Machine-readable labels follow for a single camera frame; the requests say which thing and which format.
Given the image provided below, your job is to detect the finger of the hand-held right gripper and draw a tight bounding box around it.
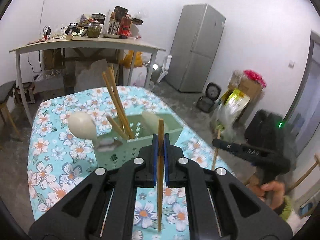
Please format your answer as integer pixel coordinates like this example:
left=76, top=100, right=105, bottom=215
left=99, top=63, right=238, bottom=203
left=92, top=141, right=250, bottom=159
left=227, top=146, right=244, bottom=156
left=212, top=138, right=241, bottom=151

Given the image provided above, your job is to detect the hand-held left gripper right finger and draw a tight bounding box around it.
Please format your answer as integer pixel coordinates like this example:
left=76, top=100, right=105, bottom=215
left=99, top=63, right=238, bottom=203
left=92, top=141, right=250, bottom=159
left=164, top=133, right=293, bottom=240

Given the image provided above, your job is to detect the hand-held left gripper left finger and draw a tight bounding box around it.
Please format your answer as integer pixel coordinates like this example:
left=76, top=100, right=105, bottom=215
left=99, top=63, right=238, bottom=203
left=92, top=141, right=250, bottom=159
left=29, top=134, right=158, bottom=240

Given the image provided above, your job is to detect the cream plastic spoon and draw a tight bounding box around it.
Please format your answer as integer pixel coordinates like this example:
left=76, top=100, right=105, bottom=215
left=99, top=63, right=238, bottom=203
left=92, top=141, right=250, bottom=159
left=142, top=111, right=160, bottom=132

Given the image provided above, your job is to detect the green plastic utensil holder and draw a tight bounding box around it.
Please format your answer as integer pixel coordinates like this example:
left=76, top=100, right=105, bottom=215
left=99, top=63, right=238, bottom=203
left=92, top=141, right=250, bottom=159
left=94, top=112, right=185, bottom=178

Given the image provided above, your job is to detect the large white plastic spoon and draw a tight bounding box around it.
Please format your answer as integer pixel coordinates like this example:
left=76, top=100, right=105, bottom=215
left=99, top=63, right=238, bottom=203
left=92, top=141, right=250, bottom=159
left=67, top=112, right=98, bottom=143

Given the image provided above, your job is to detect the person's right hand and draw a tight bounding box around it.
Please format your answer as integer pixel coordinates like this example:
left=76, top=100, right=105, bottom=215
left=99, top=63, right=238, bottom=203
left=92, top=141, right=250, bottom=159
left=259, top=181, right=287, bottom=211

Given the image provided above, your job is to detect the clear bag of vegetables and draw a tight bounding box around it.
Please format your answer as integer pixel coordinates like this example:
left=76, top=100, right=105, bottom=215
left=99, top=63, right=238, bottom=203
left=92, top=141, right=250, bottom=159
left=211, top=102, right=240, bottom=140

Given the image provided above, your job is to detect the black bin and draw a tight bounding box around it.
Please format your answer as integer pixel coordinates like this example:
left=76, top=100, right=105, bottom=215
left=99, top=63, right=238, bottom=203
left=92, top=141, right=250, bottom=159
left=244, top=109, right=273, bottom=144

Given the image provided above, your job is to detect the yellow rice bag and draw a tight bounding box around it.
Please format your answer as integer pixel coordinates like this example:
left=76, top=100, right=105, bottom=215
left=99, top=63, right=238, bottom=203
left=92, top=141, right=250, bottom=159
left=220, top=88, right=251, bottom=120

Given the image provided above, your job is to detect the black rice cooker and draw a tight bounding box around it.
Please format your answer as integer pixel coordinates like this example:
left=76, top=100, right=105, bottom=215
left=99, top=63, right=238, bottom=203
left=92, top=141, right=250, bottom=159
left=197, top=82, right=222, bottom=113

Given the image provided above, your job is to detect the large cardboard box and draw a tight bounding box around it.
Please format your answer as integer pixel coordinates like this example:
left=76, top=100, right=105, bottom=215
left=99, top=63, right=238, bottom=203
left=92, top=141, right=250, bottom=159
left=227, top=79, right=263, bottom=99

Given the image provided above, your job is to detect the grey door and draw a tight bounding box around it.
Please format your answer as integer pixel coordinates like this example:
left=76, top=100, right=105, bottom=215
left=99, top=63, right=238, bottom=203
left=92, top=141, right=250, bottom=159
left=285, top=30, right=320, bottom=155

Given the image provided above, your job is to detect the white pink plastic bag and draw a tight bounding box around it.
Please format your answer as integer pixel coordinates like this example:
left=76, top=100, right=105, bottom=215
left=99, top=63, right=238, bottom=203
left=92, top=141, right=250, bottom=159
left=132, top=72, right=148, bottom=88

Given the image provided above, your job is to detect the green sack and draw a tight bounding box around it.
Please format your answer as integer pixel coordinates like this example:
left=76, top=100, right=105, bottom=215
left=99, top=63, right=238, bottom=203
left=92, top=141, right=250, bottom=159
left=149, top=62, right=164, bottom=84

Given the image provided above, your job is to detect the white plastic panel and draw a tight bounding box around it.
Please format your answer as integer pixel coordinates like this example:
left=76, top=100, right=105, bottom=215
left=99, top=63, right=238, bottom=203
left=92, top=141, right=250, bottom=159
left=156, top=55, right=173, bottom=83

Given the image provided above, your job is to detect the silver refrigerator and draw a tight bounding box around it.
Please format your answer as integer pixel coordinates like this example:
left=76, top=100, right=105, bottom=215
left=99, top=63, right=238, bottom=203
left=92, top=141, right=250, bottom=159
left=164, top=4, right=227, bottom=93

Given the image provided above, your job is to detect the white sack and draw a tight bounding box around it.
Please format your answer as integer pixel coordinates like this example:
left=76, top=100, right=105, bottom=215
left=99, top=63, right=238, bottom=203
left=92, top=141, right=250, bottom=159
left=74, top=59, right=118, bottom=92

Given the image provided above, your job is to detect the orange plastic bag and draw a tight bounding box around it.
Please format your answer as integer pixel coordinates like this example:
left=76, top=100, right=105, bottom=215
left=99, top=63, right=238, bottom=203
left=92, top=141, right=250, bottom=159
left=122, top=50, right=143, bottom=69

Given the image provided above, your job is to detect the blue floral quilt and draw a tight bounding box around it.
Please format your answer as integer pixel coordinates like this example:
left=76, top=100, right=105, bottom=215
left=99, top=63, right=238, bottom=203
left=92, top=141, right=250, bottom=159
left=27, top=86, right=237, bottom=240

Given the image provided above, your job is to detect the red label oil bottle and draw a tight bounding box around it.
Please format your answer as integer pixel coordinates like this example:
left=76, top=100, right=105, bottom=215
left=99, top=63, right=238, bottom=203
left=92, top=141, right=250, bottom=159
left=117, top=16, right=132, bottom=37

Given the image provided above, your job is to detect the container of small items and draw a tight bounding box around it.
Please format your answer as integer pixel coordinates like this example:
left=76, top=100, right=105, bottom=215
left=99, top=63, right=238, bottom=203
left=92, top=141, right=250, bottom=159
left=102, top=20, right=122, bottom=38

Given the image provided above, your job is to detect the glass jar of pickles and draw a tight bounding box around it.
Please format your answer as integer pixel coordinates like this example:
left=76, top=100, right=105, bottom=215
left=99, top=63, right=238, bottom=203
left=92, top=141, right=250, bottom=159
left=87, top=23, right=102, bottom=38

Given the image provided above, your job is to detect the crumpled clear plastic bag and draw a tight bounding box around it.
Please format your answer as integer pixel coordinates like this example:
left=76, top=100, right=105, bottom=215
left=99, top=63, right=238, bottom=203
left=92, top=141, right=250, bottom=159
left=132, top=12, right=145, bottom=25

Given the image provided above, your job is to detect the brown cardboard box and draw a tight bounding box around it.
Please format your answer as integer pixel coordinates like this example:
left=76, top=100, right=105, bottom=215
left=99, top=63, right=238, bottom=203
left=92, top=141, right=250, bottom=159
left=42, top=49, right=63, bottom=70

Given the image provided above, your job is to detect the small wooden stool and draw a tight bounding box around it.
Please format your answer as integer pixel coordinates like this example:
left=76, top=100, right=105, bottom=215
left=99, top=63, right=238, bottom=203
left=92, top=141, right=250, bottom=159
left=14, top=82, right=35, bottom=105

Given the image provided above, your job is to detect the dark printed box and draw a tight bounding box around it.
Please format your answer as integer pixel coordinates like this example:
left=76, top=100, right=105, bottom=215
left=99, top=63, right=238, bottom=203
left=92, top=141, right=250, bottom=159
left=114, top=6, right=129, bottom=18

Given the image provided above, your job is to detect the black power tool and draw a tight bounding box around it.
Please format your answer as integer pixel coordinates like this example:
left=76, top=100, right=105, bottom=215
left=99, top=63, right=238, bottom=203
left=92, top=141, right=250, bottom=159
left=65, top=24, right=80, bottom=35

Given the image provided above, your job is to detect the wooden chair black seat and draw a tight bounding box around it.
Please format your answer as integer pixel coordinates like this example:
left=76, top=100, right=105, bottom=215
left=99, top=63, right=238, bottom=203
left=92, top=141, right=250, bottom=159
left=0, top=81, right=22, bottom=140

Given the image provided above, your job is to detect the black power cable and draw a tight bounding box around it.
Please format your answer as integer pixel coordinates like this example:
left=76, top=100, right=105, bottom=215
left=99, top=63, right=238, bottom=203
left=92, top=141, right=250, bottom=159
left=27, top=52, right=40, bottom=74

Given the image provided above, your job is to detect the thin wall cable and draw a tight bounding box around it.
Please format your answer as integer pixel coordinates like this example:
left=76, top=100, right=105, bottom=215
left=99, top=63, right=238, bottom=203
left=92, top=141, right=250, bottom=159
left=39, top=0, right=54, bottom=34

